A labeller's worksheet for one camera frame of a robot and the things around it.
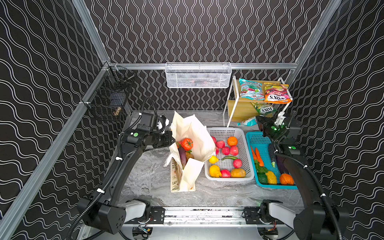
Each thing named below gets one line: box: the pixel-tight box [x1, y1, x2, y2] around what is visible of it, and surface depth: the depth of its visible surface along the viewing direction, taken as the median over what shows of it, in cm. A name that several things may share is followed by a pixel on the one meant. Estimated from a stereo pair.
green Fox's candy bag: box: [251, 102, 278, 118], surface depth 99 cm
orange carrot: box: [250, 145, 265, 167], surface depth 95 cm
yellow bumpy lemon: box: [209, 164, 222, 178], surface depth 85 cm
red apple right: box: [229, 145, 239, 156], surface depth 94 cm
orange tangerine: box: [227, 136, 238, 147], surface depth 99 cm
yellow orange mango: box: [230, 168, 247, 178], surface depth 85 cm
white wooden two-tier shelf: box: [223, 75, 293, 127], surface depth 83 cm
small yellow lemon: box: [208, 155, 219, 164], surface depth 92 cm
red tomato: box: [181, 138, 194, 151], surface depth 92 cm
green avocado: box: [257, 172, 268, 185], surface depth 83 cm
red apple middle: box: [216, 140, 226, 149], surface depth 98 cm
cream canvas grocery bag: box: [163, 111, 216, 193], surface depth 81 cm
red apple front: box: [220, 169, 231, 178], surface depth 84 cm
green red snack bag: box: [239, 79, 265, 101], surface depth 83 cm
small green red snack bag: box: [236, 116, 258, 127], surface depth 78 cm
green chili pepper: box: [221, 156, 239, 161], surface depth 96 cm
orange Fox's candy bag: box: [264, 82, 293, 104], surface depth 81 cm
